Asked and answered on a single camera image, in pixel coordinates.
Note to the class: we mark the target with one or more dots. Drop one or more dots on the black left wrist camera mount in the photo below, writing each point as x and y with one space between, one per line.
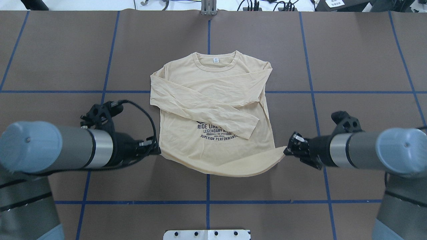
100 116

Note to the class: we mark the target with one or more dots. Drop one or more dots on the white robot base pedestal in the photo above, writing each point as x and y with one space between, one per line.
228 234

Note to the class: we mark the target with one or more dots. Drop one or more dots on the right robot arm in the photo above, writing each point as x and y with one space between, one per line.
399 152

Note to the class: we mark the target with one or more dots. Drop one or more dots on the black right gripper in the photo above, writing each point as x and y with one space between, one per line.
319 146

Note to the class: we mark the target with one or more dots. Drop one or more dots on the aluminium frame post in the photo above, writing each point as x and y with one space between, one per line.
209 7

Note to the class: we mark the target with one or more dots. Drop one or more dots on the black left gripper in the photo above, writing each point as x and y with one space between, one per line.
123 148

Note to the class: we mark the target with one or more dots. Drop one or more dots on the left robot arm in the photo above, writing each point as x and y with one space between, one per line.
31 151

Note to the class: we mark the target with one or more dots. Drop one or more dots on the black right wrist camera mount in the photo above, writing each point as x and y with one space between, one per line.
345 123

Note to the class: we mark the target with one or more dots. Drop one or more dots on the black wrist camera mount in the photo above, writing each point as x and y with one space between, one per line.
100 116
345 123

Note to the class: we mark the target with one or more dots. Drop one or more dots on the yellow long-sleeve shirt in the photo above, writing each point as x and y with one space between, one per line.
214 115

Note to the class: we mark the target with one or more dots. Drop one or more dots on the black label printer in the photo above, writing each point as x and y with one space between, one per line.
341 5

